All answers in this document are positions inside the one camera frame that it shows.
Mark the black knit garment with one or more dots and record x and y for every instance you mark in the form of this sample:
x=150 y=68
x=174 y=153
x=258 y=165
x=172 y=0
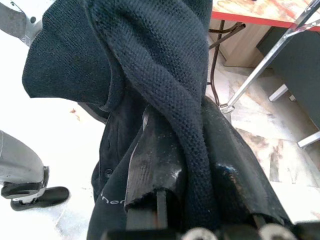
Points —
x=150 y=50

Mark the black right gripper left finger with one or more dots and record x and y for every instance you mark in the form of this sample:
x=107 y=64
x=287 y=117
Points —
x=155 y=162

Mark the marble folding table red edge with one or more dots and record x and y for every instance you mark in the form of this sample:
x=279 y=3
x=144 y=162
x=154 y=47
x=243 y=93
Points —
x=262 y=10

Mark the black TV console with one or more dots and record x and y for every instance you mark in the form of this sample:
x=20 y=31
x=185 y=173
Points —
x=295 y=62

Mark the light wooden cabinet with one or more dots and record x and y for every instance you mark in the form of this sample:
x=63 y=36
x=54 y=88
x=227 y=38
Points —
x=240 y=45

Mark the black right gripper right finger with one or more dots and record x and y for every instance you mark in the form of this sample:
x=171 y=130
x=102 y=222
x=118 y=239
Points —
x=235 y=162

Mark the silver clothes rack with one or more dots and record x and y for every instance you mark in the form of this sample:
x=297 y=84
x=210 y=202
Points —
x=262 y=72

